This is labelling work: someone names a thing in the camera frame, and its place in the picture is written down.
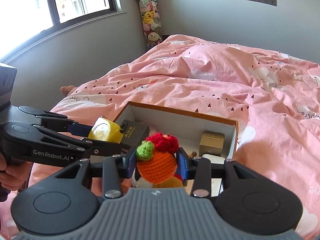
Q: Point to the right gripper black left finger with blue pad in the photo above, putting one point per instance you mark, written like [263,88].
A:
[111,170]

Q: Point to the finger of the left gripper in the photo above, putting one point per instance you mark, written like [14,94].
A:
[55,122]
[89,147]

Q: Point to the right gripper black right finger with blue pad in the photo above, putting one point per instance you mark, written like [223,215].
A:
[199,169]

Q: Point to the white glasses case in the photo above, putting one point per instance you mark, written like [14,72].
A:
[216,180]

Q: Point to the yellow tape measure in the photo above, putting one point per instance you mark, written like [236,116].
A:
[106,130]

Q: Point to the gold square gift box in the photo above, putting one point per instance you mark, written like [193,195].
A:
[211,143]

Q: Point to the crochet orange fruit toy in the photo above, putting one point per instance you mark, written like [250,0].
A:
[160,141]

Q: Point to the person's left hand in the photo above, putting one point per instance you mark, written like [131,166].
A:
[14,176]

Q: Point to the white black plush toy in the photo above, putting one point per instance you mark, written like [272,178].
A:
[138,181]

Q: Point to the bear doll blue outfit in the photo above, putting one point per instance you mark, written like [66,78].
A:
[175,179]

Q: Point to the black rectangular box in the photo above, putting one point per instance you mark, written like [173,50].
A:
[133,134]

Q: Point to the orange cardboard storage box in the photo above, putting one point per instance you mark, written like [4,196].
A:
[187,127]

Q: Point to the pink pouch in box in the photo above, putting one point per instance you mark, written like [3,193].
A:
[153,129]

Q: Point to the pink printed duvet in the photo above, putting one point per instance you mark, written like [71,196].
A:
[273,96]

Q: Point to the clear tube of plush toys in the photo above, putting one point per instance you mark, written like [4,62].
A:
[151,22]

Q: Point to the window with black frame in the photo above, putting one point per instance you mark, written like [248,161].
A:
[25,23]

